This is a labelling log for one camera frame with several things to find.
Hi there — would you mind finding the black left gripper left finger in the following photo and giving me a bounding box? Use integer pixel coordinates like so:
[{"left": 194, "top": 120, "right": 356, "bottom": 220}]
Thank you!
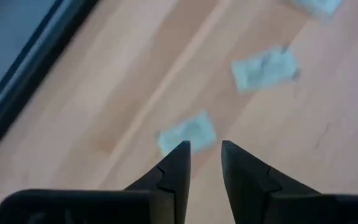
[{"left": 0, "top": 139, "right": 192, "bottom": 224}]

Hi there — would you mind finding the black aluminium table frame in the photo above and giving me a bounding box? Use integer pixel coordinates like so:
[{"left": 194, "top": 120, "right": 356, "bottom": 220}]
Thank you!
[{"left": 0, "top": 0, "right": 102, "bottom": 170}]

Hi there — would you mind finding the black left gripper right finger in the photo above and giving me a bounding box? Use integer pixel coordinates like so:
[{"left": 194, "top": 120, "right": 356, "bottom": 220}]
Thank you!
[{"left": 221, "top": 139, "right": 358, "bottom": 224}]

